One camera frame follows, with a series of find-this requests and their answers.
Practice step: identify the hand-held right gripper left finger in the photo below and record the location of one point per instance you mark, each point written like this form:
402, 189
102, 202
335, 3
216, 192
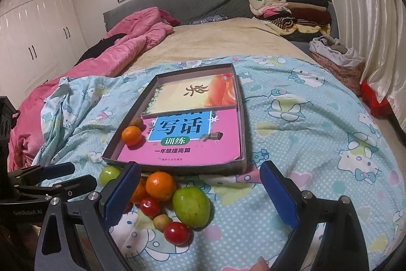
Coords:
122, 193

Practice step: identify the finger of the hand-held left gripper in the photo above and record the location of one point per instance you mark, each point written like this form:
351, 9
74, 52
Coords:
58, 170
76, 184

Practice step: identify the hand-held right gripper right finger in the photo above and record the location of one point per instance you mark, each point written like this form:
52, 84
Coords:
279, 194

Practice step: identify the small green fruit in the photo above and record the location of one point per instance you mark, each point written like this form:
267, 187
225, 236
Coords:
107, 175

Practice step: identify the red cherry tomato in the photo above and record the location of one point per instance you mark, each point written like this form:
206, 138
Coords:
150, 207
177, 233

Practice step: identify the large orange mandarin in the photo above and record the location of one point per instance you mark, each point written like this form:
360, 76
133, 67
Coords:
160, 186

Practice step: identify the shallow grey cardboard box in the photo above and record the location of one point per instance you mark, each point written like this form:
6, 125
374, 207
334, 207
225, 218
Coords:
177, 170

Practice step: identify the large green fruit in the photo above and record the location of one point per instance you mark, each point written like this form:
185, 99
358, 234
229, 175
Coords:
191, 207

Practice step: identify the person's right hand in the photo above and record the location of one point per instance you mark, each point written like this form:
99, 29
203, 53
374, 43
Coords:
260, 264

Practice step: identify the small yellow fruit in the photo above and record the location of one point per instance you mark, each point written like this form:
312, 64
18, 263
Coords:
162, 222

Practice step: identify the small orange mandarin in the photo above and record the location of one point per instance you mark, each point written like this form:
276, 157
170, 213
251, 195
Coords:
131, 135

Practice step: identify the blue cartoon cat printed blanket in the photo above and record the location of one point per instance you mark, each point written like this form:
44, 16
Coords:
317, 137

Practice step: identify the brown kiwi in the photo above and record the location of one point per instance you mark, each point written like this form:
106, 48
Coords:
138, 122

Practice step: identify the pink book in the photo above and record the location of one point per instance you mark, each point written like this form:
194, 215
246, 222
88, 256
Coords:
222, 137

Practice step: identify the yellow and orange book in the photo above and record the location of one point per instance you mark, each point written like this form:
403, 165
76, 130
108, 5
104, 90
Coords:
171, 93

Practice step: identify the white wardrobe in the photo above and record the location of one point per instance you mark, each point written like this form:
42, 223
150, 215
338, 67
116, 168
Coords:
47, 20

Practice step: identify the black garment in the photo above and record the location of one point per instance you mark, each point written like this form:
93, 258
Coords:
101, 45

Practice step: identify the red plastic bag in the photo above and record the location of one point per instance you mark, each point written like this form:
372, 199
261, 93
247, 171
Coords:
374, 99

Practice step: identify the pink quilt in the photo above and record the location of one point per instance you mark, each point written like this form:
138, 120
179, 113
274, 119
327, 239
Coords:
127, 45

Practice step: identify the white cloth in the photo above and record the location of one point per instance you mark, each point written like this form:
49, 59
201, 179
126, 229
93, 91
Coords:
323, 48

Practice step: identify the beige bed sheet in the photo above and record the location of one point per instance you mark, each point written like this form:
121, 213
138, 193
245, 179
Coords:
228, 39

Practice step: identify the stack of folded clothes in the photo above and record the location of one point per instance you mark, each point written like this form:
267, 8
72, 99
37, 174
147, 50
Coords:
304, 13

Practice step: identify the blue patterned cloth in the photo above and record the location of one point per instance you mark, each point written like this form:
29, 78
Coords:
212, 18

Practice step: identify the grey padded headboard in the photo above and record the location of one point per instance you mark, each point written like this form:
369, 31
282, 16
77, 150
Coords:
196, 1

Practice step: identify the white satin curtain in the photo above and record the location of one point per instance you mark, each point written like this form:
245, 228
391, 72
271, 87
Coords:
364, 4

